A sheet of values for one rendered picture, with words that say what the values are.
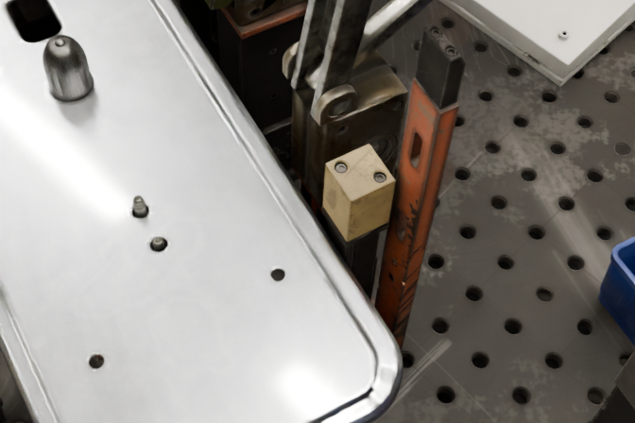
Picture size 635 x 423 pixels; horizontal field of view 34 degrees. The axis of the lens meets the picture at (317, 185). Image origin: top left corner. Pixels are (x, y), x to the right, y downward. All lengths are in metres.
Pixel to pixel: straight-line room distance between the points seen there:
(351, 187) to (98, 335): 0.19
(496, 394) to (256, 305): 0.37
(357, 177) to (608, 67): 0.63
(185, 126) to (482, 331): 0.40
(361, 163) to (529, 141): 0.51
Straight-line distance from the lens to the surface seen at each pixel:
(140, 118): 0.78
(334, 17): 0.65
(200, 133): 0.77
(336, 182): 0.67
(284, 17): 0.90
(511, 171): 1.14
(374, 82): 0.73
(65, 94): 0.79
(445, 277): 1.06
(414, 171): 0.66
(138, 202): 0.72
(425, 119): 0.61
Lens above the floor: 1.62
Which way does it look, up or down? 57 degrees down
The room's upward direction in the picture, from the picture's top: 3 degrees clockwise
